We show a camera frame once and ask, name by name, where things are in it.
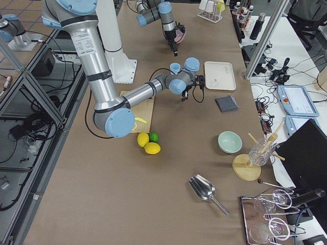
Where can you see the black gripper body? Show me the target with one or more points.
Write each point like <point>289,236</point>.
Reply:
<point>169,35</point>
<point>185,93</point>

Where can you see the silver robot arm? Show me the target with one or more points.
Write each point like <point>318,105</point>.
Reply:
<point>151,11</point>
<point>112,112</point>

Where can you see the light blue plastic cup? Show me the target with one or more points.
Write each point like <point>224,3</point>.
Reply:
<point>175,68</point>

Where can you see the white plastic cup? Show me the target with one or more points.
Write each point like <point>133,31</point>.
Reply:
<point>202,5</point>

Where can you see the pink plastic cup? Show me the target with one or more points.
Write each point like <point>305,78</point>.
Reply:
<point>210,6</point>

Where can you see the yellow plastic cup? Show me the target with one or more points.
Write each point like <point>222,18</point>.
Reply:
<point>220,5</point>

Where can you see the wooden cup tree stand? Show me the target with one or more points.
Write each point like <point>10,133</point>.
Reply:
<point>248,166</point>

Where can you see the metal ice scoop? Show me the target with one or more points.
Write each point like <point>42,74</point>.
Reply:
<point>205,190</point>

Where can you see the pink bowl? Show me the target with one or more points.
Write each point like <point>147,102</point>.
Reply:
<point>179,40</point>

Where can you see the cream rabbit tray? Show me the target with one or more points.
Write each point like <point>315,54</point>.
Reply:
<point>219,76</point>

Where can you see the grey folded cloth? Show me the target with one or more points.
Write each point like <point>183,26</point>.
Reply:
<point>226,103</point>

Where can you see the wooden cutting board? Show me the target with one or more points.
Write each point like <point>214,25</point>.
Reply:
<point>143,110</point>

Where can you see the green lime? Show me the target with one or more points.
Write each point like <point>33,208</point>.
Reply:
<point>153,137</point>

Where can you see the yellow plastic knife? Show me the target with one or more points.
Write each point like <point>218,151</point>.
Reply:
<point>141,120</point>

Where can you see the yellow lemon near board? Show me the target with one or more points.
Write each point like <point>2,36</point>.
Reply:
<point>143,139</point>

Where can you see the mint green bowl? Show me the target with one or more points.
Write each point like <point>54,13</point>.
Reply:
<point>229,142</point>

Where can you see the yellow lemon outer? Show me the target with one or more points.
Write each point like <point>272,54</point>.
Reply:
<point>152,148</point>

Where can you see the black water bottle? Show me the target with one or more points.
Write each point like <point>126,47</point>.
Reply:
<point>258,26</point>

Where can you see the clear glass on stand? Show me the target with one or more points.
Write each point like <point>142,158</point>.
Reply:
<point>260,153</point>

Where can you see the metal tray with glasses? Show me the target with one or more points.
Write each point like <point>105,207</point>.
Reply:
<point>265,218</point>

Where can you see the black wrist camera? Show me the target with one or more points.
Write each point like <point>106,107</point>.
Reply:
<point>200,81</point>
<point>180,30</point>

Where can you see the white wire cup rack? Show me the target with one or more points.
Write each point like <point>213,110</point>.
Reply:
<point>212,17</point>

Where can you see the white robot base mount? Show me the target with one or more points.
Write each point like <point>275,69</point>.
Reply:
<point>123,69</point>

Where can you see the aluminium frame post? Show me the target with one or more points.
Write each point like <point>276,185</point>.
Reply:
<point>268,31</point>

